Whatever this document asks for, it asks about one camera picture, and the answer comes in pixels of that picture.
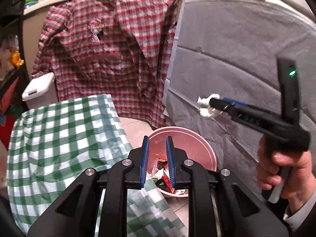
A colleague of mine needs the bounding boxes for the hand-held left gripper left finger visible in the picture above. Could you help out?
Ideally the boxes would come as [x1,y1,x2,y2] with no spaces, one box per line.
[28,136,150,237]

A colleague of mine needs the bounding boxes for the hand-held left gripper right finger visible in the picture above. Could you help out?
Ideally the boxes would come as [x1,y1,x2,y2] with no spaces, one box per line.
[166,136,289,237]

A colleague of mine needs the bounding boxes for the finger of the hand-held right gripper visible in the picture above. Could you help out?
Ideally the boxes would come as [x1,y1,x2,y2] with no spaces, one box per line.
[222,98,250,109]
[209,98,235,115]

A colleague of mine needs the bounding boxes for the white tissue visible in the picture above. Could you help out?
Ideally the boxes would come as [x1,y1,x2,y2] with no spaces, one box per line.
[197,93,224,117]

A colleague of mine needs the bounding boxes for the pink plastic bin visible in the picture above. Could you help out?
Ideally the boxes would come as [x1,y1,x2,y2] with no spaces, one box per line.
[144,126,218,198]

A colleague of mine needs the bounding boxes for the person's right forearm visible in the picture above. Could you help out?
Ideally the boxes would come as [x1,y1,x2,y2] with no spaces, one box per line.
[283,195,316,234]

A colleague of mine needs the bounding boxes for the white lidded trash can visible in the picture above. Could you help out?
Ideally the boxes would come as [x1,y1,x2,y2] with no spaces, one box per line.
[22,72,56,109]

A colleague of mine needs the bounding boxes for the person's right hand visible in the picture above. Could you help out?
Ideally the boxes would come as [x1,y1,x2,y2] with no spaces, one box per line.
[256,136,316,215]

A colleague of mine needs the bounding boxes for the heap of mixed wrappers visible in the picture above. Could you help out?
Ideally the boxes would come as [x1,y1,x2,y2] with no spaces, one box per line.
[148,153,189,195]

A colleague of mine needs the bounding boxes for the grey fabric cover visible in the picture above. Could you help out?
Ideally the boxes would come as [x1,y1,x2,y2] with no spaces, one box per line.
[163,0,316,203]

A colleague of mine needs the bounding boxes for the red plaid shirt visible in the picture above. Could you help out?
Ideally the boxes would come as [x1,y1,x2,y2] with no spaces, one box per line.
[32,0,181,130]

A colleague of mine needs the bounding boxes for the orange red bag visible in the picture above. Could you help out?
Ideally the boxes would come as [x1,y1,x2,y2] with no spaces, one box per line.
[0,76,20,141]

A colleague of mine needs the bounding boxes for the yellow plastic bag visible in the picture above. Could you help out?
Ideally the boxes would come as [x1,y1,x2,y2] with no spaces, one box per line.
[10,51,24,67]

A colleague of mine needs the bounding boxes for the black shelf rack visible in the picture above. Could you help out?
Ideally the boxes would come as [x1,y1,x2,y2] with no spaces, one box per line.
[0,0,32,109]

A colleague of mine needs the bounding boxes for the clear bags of food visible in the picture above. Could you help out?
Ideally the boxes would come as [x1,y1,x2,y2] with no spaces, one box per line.
[0,36,18,79]

